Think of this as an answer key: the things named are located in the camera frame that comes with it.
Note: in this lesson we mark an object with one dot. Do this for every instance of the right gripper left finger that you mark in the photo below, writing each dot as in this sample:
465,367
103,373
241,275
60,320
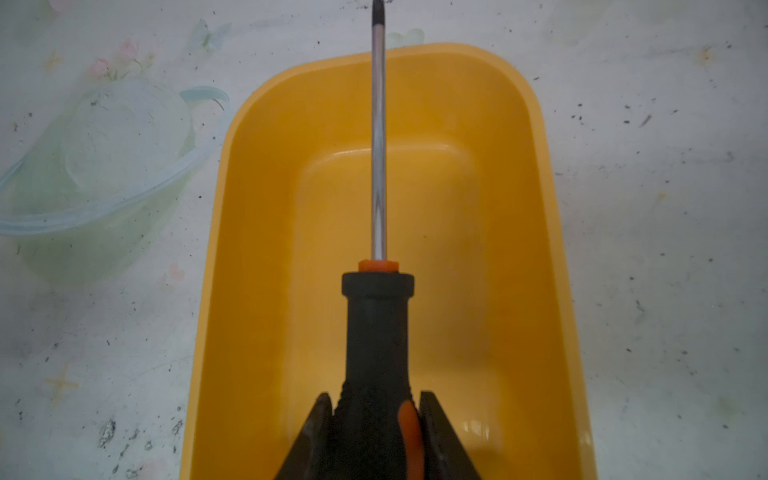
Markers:
309,455

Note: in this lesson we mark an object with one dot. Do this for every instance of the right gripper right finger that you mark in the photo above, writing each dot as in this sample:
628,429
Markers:
445,456

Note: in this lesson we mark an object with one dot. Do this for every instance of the black orange screwdriver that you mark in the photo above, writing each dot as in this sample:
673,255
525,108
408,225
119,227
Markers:
376,425

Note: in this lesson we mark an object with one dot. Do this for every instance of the yellow plastic bin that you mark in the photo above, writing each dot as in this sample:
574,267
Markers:
454,357

